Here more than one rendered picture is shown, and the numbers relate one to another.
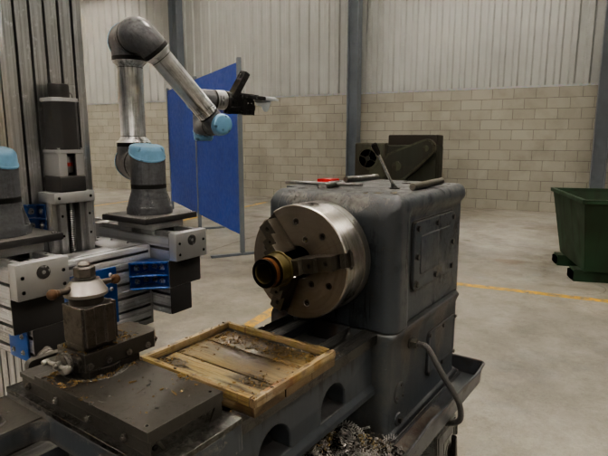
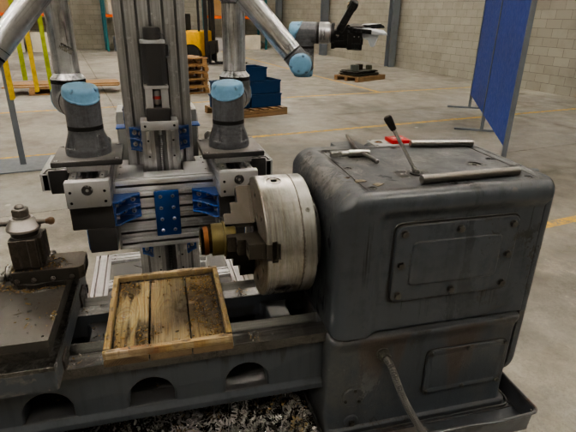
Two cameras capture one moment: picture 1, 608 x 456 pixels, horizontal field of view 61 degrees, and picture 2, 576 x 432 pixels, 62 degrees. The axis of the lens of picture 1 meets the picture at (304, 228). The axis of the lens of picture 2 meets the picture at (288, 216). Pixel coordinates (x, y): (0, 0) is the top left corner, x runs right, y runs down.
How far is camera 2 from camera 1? 0.97 m
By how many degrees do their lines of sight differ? 40
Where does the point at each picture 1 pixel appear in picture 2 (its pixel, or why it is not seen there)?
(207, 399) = (29, 342)
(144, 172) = (217, 109)
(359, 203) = (330, 189)
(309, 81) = not seen: outside the picture
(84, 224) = (171, 148)
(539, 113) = not seen: outside the picture
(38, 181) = (141, 109)
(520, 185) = not seen: outside the picture
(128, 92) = (225, 28)
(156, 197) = (226, 134)
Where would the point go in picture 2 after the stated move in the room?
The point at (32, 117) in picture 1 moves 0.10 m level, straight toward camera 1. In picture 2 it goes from (135, 55) to (120, 57)
